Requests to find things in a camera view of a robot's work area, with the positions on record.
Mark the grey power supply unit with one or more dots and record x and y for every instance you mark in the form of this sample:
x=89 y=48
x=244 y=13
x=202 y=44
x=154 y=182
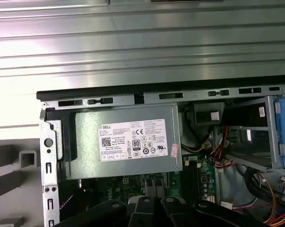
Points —
x=90 y=142

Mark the black plastic housing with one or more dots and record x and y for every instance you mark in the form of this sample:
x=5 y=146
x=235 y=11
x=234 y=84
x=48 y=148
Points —
x=204 y=116

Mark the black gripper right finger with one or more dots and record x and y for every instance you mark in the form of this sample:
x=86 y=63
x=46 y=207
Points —
x=173 y=212

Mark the grey parts rack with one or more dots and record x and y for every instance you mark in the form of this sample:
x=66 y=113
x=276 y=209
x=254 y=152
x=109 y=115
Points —
x=5 y=154

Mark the black RAM slot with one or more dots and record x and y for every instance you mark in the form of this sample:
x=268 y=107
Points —
x=187 y=179
x=195 y=179

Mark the green motherboard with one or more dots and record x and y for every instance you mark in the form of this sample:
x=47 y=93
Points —
x=173 y=183

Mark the grey optical drive cage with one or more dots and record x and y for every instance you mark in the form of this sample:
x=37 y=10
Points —
x=271 y=132

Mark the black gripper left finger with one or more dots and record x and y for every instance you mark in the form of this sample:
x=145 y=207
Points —
x=142 y=212

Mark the black open PC case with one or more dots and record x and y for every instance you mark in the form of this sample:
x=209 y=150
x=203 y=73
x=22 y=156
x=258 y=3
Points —
x=49 y=175

